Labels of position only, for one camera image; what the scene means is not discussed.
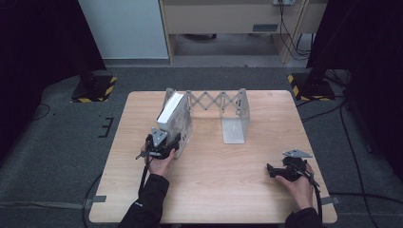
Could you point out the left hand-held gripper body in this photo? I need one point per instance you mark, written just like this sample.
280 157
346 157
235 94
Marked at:
159 137

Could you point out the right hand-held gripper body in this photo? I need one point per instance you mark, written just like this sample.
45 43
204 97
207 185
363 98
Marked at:
294 167

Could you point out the white book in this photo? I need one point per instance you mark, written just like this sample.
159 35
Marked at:
169 109

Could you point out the extendable metal bookend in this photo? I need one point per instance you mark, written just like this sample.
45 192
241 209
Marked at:
234 131

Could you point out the person's right hand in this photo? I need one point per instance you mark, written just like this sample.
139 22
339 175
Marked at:
302 193

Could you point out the person's left hand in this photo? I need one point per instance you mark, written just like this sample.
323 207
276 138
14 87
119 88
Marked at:
160 166

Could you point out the black tape floor mark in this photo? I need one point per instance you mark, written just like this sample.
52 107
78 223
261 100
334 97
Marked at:
107 126

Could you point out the grey tape strip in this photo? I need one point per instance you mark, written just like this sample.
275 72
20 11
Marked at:
99 199
331 200

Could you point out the striped black stand base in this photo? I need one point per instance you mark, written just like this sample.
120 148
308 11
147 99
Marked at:
312 88
95 90

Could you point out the white cabinet panel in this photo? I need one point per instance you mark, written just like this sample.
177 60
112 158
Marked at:
123 28

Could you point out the black curtain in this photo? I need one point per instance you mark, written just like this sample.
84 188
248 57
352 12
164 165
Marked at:
367 63
34 47

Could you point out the beige wooden desk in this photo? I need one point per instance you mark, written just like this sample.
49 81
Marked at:
221 15

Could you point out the white power strip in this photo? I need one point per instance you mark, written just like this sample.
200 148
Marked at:
283 2

